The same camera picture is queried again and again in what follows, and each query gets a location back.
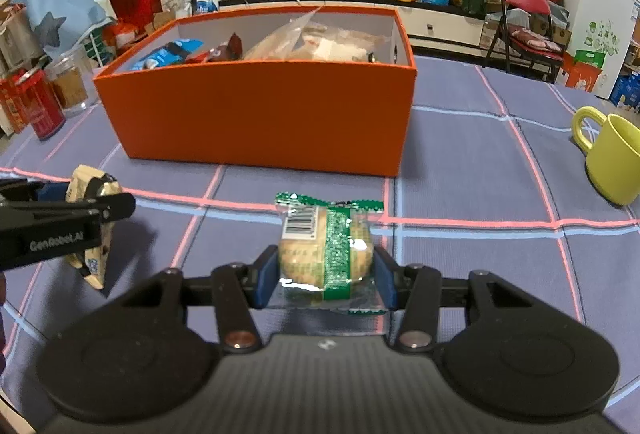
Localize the green biscuit packet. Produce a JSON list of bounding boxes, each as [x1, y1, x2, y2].
[[275, 191, 388, 315]]

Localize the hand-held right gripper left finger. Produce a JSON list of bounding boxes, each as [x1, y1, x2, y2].
[[121, 247, 279, 356]]

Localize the white tv stand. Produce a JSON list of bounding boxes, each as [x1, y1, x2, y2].
[[220, 0, 496, 57]]

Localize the orange cardboard box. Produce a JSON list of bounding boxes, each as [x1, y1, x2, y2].
[[93, 5, 418, 178]]

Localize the red soda can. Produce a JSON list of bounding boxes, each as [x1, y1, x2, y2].
[[20, 68, 67, 141]]

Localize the clear round cake packet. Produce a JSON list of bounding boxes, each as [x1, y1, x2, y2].
[[245, 7, 331, 60]]

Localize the dark red snack packet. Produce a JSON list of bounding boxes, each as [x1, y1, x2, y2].
[[207, 34, 243, 62]]

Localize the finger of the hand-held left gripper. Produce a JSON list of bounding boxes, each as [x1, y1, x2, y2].
[[0, 178, 72, 205], [0, 192, 137, 225]]

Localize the red folding chair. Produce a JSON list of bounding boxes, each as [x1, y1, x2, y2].
[[485, 0, 566, 82]]

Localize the orange paper bag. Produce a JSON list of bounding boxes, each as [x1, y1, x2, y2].
[[562, 51, 606, 92]]

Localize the clear plastic jar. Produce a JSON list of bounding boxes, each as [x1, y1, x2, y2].
[[45, 46, 99, 115]]

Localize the light blue snack packet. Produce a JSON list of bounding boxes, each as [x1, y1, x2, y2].
[[129, 38, 205, 70]]

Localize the grey storage bin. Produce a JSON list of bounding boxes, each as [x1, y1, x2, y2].
[[0, 6, 41, 69]]

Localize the clear white bread packet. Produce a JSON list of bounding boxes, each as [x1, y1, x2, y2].
[[300, 26, 390, 63]]

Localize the blue star print cloth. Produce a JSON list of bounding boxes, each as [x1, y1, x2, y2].
[[12, 0, 117, 59]]

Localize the yellow green mug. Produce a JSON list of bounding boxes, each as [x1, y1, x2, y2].
[[571, 106, 640, 206]]

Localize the white refrigerator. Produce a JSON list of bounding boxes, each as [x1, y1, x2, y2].
[[542, 0, 640, 99]]

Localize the blue plaid tablecloth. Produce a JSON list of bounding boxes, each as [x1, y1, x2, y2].
[[0, 56, 640, 410]]

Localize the red white cartons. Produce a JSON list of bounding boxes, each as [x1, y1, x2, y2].
[[0, 76, 31, 135]]

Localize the beige black snack packet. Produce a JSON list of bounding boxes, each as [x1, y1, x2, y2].
[[66, 165, 123, 289]]

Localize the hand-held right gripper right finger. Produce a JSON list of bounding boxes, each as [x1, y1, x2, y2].
[[373, 247, 534, 355]]

